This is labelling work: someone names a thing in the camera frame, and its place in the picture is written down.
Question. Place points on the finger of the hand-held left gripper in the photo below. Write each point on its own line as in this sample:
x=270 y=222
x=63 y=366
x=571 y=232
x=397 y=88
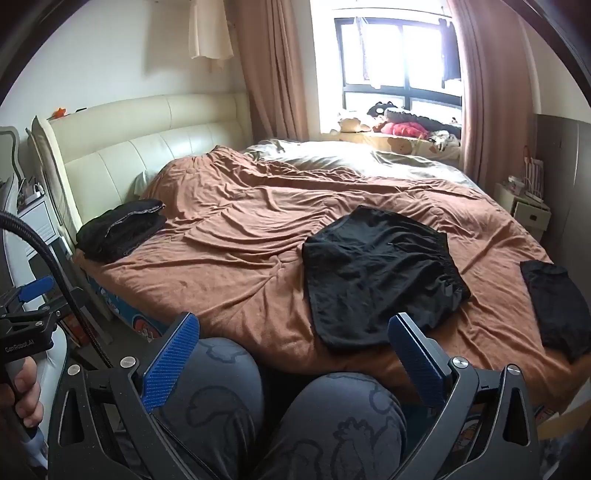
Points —
x=36 y=288

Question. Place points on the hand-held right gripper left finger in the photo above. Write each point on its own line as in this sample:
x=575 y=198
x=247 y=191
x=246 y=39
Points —
x=171 y=364

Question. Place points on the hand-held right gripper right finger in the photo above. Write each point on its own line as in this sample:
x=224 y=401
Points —
x=415 y=364

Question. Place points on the black pants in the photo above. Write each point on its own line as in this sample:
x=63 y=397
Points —
x=378 y=277

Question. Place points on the person's left hand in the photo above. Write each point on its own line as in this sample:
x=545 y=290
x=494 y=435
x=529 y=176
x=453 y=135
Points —
x=27 y=392

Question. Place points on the cartoon printed bed sheet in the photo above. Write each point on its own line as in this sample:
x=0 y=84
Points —
x=134 y=318

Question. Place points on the person's legs in grey trousers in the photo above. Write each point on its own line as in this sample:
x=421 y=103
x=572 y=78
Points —
x=217 y=406

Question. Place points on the white bedside cabinet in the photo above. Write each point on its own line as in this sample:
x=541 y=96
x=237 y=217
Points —
x=39 y=221

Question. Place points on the person's right leg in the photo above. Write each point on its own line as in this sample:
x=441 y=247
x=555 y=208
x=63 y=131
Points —
x=341 y=429

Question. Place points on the stack of folded black clothes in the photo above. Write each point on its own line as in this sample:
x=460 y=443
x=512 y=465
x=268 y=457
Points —
x=120 y=230

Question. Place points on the cream upright cushion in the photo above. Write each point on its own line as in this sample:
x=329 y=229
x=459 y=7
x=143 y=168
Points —
x=53 y=175

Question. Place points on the brown blanket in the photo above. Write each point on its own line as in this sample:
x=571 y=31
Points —
x=240 y=240

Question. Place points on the pale pillow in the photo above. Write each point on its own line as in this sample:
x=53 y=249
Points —
x=144 y=182

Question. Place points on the folded black cloth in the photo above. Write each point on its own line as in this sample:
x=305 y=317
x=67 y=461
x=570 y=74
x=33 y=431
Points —
x=561 y=304

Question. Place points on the small orange toy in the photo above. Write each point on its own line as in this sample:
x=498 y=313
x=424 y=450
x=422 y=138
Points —
x=60 y=112

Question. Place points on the white nightstand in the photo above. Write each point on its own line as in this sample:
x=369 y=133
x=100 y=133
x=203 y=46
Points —
x=526 y=210

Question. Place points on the cream padded bed headboard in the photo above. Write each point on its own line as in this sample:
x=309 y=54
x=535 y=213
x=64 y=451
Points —
x=152 y=134

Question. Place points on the pale green bed sheet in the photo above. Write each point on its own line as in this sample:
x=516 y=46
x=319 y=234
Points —
x=351 y=161

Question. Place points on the white power strip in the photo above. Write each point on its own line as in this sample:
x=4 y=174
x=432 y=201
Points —
x=534 y=175

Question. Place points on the cow pattern plush toy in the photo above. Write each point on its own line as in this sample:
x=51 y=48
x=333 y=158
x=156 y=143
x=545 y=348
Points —
x=445 y=139

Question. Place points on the dark brown wardrobe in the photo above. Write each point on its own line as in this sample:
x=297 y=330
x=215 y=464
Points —
x=565 y=184

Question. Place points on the red plush toy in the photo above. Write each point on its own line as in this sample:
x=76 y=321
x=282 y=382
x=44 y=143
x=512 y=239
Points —
x=404 y=129

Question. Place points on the dark grey plush toy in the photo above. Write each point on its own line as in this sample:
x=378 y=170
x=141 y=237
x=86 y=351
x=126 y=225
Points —
x=429 y=121

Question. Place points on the beige plush toy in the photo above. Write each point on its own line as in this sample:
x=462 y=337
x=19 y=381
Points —
x=353 y=124

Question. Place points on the black and white plush toy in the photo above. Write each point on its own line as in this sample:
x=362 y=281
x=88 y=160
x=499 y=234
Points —
x=381 y=108

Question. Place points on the pink curtain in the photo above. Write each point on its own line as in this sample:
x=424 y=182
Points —
x=491 y=92
x=277 y=69

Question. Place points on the cream hanging cloth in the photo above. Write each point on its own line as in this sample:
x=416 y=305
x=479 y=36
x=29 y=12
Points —
x=210 y=32

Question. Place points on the window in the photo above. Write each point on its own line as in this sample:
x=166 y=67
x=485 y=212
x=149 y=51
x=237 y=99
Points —
x=397 y=55

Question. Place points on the dark hanging clothes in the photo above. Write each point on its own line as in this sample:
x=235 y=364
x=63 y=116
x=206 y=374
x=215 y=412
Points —
x=451 y=50

